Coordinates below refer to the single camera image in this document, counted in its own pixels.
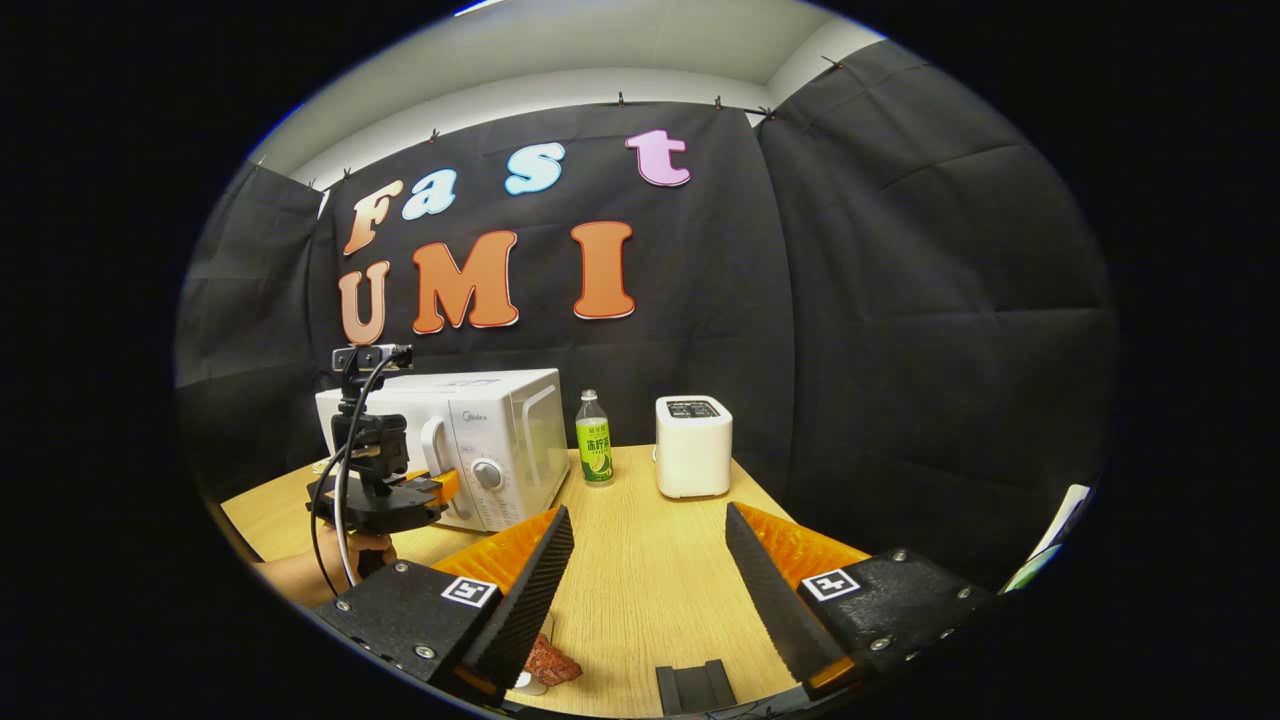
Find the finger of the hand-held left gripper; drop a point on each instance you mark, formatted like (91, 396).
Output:
(442, 486)

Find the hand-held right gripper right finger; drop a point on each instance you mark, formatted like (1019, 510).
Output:
(770, 600)

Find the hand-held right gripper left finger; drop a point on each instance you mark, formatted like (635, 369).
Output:
(530, 600)

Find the red meat piece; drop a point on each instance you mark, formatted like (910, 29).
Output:
(552, 662)

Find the white microwave oven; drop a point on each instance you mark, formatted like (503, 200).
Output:
(500, 420)

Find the white plate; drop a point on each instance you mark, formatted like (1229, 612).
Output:
(530, 684)

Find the black gripper stand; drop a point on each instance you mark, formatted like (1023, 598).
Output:
(695, 688)

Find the green label drink bottle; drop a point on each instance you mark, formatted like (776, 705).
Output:
(595, 450)

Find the white toaster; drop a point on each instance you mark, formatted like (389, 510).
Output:
(693, 455)

